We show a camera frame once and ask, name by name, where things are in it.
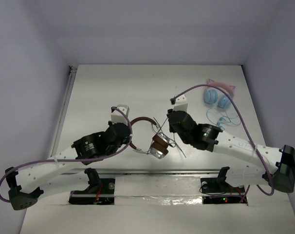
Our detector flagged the brown silver headphones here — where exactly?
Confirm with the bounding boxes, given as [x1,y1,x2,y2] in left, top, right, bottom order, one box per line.
[129,117,170,159]

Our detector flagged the light blue headphone cable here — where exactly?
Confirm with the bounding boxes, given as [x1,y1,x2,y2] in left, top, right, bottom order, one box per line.
[206,106,242,130]

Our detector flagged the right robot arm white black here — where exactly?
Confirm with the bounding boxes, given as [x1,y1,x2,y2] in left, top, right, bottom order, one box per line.
[167,109,295,194]

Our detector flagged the black headphone cable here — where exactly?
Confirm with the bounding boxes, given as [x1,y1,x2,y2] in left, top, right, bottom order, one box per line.
[134,117,187,158]

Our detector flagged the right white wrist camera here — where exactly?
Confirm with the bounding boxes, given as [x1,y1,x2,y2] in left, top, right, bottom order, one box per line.
[170,95,188,112]

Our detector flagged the pink blue cat-ear headphones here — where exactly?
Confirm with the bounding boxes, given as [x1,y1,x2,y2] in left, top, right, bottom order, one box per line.
[203,79,236,109]

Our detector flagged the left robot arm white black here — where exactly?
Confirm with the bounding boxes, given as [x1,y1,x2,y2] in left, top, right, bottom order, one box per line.
[3,121,132,211]

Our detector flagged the white foil-taped cover block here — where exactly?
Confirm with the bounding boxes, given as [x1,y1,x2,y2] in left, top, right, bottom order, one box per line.
[114,175,203,206]

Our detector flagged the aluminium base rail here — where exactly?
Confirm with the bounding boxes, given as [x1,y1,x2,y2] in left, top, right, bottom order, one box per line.
[69,167,250,198]

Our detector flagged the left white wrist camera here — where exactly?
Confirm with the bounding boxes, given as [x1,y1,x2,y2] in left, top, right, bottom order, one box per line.
[111,104,130,125]

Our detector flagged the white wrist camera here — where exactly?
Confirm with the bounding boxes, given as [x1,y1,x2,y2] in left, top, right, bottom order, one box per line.
[170,95,188,112]
[111,104,130,125]

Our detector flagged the aluminium side rail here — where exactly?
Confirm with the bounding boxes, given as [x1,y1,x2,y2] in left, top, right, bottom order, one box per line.
[48,65,78,159]

